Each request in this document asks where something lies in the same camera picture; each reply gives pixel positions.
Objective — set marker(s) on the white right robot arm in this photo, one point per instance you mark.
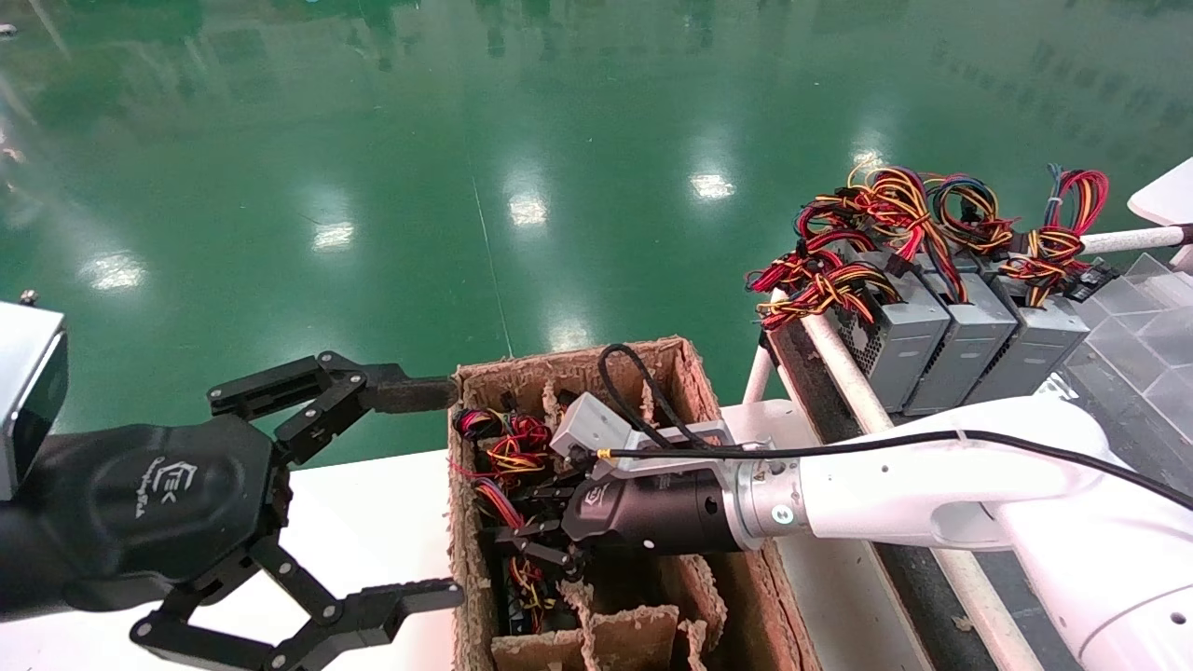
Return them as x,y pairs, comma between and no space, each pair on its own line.
895,503

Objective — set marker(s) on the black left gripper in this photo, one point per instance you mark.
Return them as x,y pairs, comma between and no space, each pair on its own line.
140,513

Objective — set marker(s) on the clear acrylic divider tray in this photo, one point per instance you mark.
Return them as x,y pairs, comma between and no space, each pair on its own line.
1146,373

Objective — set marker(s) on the white side table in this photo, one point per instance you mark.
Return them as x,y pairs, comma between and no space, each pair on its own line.
1170,200

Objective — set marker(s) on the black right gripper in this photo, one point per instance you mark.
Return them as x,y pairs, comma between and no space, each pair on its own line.
662,513

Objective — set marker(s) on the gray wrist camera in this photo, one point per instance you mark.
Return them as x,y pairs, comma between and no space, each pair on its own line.
28,401
587,424

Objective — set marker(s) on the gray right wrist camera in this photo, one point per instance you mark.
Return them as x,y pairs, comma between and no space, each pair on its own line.
587,424

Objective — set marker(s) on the worn cardboard divider box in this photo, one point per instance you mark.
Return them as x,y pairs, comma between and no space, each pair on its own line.
471,559

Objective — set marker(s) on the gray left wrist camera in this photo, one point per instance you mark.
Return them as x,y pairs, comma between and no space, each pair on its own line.
28,401

